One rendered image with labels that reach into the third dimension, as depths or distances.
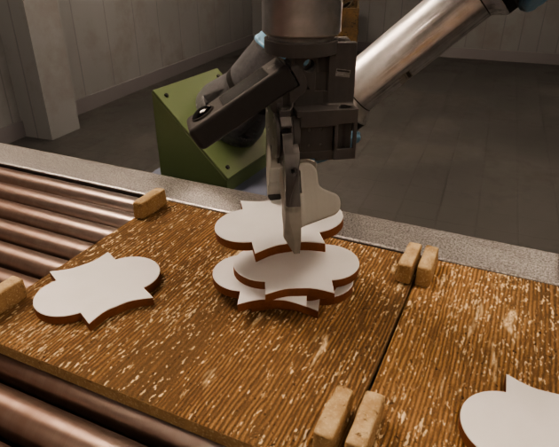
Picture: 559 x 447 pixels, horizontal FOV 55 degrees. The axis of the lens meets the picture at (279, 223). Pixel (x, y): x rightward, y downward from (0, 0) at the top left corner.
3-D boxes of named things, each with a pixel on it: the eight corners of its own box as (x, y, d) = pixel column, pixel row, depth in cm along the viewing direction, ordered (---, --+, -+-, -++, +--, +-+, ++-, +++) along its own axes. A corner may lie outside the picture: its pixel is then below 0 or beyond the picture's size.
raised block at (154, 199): (158, 202, 83) (156, 185, 82) (168, 204, 83) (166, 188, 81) (133, 218, 79) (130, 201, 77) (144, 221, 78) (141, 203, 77)
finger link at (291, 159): (304, 206, 51) (296, 113, 51) (288, 207, 51) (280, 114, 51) (295, 207, 56) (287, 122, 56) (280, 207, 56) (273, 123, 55)
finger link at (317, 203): (348, 251, 53) (341, 159, 53) (289, 256, 52) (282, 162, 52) (339, 248, 56) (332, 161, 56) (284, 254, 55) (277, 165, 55)
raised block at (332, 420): (334, 403, 47) (336, 380, 46) (355, 410, 47) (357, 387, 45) (309, 455, 43) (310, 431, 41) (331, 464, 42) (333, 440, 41)
